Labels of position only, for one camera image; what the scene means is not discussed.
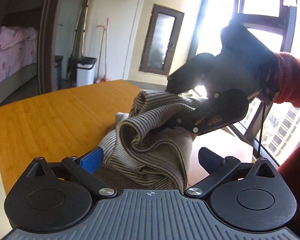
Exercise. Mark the person's right forearm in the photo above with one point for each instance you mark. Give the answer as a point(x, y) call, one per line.
point(292, 80)

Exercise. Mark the large dark framed window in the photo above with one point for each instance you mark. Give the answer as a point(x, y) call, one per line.
point(286, 17)

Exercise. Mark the grey striped knit garment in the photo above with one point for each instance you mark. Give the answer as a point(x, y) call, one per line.
point(152, 155)

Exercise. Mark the white cloth scrap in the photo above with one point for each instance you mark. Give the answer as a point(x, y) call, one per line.
point(290, 0)

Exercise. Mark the apartment building outside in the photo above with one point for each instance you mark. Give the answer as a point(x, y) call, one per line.
point(285, 127)

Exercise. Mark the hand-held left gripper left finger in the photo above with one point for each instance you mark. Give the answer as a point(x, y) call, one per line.
point(92, 158)

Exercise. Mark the brown framed frosted window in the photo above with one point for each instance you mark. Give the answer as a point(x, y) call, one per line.
point(162, 40)

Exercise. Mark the pink straight pole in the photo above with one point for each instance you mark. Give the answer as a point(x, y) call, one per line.
point(107, 22)

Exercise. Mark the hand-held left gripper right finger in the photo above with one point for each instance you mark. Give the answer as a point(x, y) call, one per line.
point(211, 158)

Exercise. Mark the dark grey trash bin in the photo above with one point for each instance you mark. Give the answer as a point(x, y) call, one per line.
point(58, 72)

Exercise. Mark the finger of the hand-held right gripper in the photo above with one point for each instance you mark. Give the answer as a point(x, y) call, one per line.
point(192, 72)
point(190, 122)

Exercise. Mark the black dustpan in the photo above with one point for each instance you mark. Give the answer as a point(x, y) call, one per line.
point(71, 70)

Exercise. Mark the bed with pink floral bedding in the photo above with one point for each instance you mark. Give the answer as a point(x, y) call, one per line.
point(12, 47)

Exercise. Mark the white trash bin black lid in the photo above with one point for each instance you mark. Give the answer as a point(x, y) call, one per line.
point(86, 76)

